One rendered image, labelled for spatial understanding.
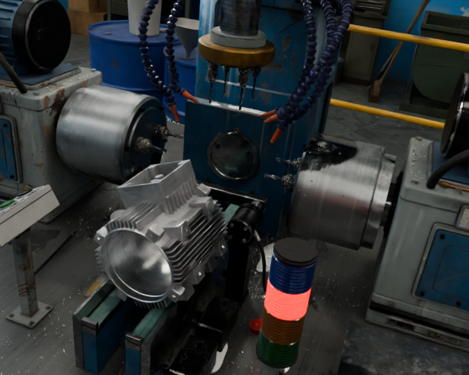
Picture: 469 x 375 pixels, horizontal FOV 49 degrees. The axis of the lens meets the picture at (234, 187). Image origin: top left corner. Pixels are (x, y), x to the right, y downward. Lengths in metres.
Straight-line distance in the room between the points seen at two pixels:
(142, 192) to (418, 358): 0.59
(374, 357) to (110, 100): 0.84
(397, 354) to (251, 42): 0.70
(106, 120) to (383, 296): 0.77
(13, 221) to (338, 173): 0.66
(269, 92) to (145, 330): 0.75
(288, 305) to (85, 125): 0.78
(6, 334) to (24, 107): 0.54
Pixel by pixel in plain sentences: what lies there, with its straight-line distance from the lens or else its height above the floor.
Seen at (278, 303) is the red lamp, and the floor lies 1.14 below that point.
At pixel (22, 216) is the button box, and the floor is 1.06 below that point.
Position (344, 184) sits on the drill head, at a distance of 1.11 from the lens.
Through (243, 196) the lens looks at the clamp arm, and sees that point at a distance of 1.17.
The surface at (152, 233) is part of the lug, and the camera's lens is 0.90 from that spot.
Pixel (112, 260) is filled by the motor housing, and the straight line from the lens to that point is 1.03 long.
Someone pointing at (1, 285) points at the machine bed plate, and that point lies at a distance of 1.30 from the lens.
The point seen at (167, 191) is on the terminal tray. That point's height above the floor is 1.13.
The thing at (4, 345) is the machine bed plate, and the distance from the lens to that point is 1.16.
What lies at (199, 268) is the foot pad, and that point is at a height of 1.01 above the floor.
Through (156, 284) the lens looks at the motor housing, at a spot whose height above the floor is 0.94.
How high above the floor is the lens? 1.60
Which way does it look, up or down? 29 degrees down
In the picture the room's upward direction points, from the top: 6 degrees clockwise
